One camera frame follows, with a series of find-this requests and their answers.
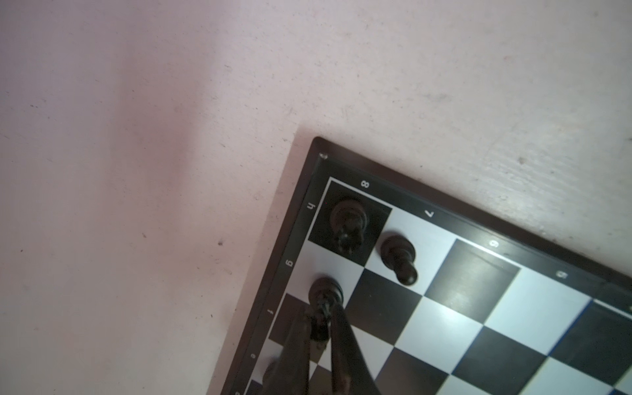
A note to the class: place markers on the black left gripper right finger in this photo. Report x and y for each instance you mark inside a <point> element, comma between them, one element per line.
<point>350,374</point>

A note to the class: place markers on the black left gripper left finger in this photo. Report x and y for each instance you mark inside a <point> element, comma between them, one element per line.
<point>290,374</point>

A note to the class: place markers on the black white chess board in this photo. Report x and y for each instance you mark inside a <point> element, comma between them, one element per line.
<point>495,309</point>

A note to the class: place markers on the black pawn far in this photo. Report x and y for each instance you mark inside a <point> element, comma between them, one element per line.
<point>398,255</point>

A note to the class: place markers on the black rook far corner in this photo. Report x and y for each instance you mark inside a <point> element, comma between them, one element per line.
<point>348,221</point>

